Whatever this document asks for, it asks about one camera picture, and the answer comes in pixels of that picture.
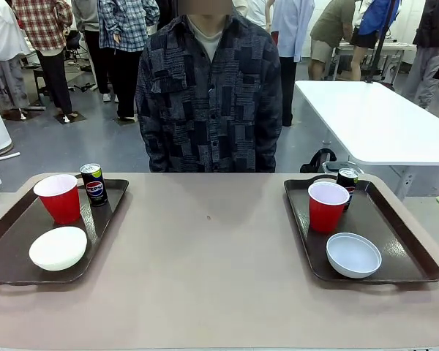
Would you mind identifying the black office chair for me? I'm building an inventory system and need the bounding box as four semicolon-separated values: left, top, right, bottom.
64;29;89;70

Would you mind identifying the person in red plaid shirt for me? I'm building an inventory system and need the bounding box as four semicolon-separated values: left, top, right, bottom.
11;0;75;124

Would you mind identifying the person in blue jacket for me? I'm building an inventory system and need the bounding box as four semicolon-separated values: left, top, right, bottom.
349;0;402;82

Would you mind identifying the red plastic cup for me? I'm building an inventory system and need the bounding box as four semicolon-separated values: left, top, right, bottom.
307;181;350;234
33;173;81;225

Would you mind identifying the white folding table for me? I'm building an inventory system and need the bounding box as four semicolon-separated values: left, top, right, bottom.
294;80;439;200

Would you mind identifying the black metal pole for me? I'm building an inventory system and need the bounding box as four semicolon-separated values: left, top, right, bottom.
365;0;397;85

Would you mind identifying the brown plastic tray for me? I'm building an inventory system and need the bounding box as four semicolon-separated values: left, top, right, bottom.
0;178;130;287
283;174;439;287

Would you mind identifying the person in blue plaid shirt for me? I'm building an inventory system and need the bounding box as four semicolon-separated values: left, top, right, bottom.
97;0;160;122

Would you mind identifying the white bowl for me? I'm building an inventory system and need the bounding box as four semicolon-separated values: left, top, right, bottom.
29;226;89;272

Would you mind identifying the person's left forearm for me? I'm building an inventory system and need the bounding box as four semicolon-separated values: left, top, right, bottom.
254;116;283;173

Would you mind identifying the person in light blue shirt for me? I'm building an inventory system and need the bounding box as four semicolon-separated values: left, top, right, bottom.
270;0;316;127

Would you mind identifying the pale grey bowl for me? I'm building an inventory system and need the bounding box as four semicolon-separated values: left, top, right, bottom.
326;232;383;280

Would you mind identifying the person in olive shirt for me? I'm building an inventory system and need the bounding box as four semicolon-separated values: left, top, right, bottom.
308;0;359;81

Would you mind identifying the person in dark jacket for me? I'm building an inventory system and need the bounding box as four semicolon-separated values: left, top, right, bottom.
402;0;439;113

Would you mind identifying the black Pepsi can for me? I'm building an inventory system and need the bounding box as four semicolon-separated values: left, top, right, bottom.
80;162;109;208
336;167;360;213

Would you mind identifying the person's right forearm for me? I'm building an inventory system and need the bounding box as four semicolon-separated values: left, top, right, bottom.
137;116;168;173

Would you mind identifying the person in dark patchwork shirt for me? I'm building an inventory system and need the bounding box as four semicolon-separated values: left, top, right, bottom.
135;0;283;174

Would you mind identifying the person in grey top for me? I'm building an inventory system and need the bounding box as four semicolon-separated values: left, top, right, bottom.
71;0;113;104

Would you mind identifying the grey chair seat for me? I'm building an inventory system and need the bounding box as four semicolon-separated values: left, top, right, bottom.
321;160;364;176

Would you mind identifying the person in white shirt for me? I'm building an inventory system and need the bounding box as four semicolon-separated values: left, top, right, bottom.
0;0;32;121

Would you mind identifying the grey background workbench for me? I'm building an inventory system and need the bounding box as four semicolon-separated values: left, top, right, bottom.
332;39;417;82

